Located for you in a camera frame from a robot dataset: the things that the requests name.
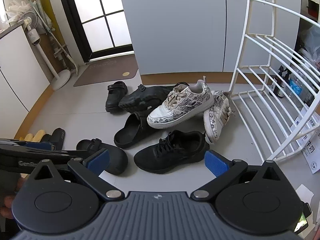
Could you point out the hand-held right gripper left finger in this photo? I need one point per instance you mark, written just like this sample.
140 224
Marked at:
98 158

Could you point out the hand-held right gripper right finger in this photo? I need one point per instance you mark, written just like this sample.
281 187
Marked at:
215 163

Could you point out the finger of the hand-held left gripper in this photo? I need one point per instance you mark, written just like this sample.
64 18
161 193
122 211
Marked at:
75 153
40 146

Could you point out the black fabric clog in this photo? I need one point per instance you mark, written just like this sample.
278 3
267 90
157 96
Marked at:
135 132
118 161

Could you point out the white printed sneaker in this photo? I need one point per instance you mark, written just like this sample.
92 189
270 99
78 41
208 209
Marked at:
175 110
215 120

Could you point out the black chunky shoe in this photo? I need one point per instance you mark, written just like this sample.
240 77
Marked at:
113 100
140 97

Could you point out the white shoe rack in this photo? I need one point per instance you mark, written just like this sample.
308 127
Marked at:
277 155

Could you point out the person's left hand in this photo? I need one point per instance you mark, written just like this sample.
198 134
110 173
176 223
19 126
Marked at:
6 206

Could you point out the black slide sandal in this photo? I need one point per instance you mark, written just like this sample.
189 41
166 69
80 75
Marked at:
58 137
46 138

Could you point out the yellow slipper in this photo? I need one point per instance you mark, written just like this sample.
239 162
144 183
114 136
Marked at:
26 137
39 135

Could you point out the white standing fan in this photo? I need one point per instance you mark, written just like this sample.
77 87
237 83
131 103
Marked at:
61 77

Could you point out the white cabinet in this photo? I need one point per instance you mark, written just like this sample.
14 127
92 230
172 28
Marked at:
15 62

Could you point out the brown doormat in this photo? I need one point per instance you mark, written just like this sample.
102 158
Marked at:
105 70

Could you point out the white mop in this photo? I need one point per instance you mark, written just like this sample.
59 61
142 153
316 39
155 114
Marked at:
72 62

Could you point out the white paper sheet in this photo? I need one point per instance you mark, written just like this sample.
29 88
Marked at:
303 192

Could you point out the white printed carton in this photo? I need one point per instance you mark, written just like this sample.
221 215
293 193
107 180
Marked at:
308 150

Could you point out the dark screen device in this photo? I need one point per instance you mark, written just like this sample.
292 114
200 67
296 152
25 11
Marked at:
303 217

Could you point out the clear water jug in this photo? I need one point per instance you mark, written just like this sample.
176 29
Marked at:
297 87

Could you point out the black framed glass door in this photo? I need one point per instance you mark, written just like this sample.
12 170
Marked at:
72 17

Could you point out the white plastic bag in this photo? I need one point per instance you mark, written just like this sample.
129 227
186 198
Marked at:
17 10

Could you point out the pale grey cabinet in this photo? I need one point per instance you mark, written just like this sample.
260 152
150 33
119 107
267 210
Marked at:
175 30

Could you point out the translucent plastic bag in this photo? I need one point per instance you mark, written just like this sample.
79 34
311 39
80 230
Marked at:
312 42

